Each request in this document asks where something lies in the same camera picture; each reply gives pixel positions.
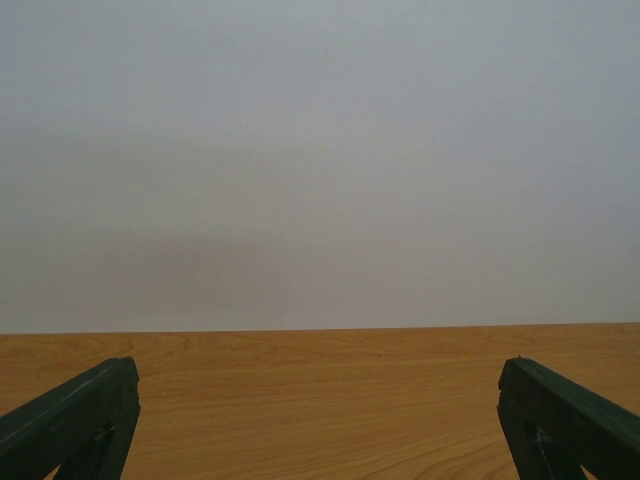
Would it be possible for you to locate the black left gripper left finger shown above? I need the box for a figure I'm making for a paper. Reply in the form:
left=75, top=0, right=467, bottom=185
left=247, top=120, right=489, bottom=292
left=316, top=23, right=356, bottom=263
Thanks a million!
left=1, top=357, right=141, bottom=479

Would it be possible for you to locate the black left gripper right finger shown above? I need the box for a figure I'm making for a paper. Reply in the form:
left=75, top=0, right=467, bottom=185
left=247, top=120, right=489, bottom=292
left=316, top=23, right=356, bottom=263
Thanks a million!
left=497, top=357, right=639, bottom=479

